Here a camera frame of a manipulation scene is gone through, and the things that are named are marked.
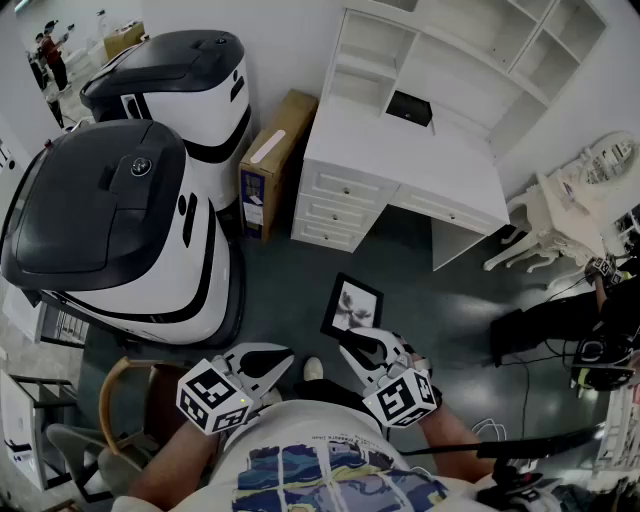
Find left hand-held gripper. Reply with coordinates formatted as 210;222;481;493
176;342;296;434

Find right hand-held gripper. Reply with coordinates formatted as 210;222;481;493
338;327;438;429

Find black framed picture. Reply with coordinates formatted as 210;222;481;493
319;272;385;347

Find person's right forearm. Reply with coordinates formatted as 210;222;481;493
419;394;497;485

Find person's left forearm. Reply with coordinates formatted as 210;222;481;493
127;422;229;512

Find wide white desk drawer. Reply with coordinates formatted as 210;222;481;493
394;183;502;235

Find white desk with hutch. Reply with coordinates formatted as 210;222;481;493
289;0;609;274

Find person's right hand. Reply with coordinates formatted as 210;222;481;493
394;339;444;409

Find person's black trousers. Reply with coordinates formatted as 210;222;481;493
292;378;374;417

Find person's white printed shirt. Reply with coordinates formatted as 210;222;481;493
204;399;506;512

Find wooden chair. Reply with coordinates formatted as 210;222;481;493
97;356;201;457

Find black waist-mounted device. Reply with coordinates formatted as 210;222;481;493
474;428;612;507

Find long brown cardboard box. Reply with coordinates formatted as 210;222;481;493
238;88;320;243

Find grey chair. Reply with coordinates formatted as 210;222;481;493
44;422;154;505

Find white and black mobile robot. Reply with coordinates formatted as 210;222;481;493
0;118;247;350
78;29;252;212

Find white ornate dressing table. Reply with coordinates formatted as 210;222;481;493
481;130;640;290

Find small black box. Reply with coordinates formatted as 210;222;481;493
385;90;433;128

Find white cabinet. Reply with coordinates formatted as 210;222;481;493
0;368;50;492

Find small brown cardboard box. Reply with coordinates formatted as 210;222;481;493
102;23;147;62

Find black device cable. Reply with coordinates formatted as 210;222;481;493
399;443;481;457

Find white floor cable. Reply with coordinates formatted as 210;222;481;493
469;417;507;442

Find black floor cable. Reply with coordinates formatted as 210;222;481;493
499;352;576;439

